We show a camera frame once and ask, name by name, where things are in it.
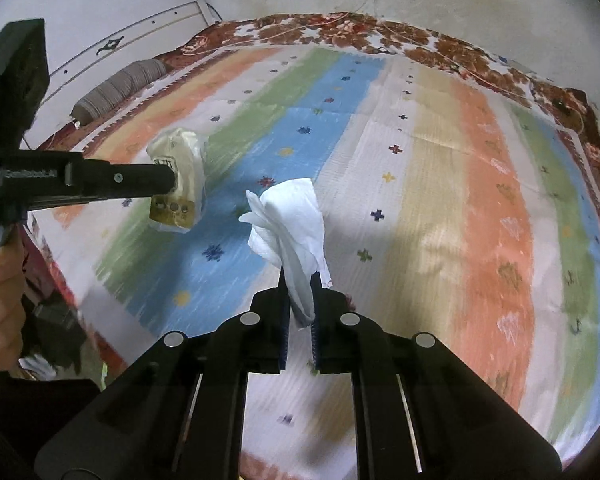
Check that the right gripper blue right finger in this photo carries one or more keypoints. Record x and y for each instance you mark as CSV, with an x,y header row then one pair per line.
x,y
316,289

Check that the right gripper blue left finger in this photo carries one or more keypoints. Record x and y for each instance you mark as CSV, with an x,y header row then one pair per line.
x,y
284,318

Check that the white tissue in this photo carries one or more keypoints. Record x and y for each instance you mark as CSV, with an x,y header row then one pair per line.
x,y
288,231

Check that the gold foil wrapper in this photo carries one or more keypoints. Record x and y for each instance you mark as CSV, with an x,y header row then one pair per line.
x,y
185,154

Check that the person's left hand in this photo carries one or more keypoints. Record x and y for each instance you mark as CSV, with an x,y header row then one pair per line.
x,y
12,315

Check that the striped rainbow bed mat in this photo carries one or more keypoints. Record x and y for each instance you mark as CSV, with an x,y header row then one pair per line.
x,y
350,219

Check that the grey rolled pillow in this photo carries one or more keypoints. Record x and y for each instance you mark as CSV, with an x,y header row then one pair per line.
x,y
110,93

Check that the white wooden headboard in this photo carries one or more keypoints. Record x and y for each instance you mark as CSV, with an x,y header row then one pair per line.
x,y
160,33

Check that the floral red brown blanket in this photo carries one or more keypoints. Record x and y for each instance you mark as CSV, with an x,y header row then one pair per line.
x,y
380,159

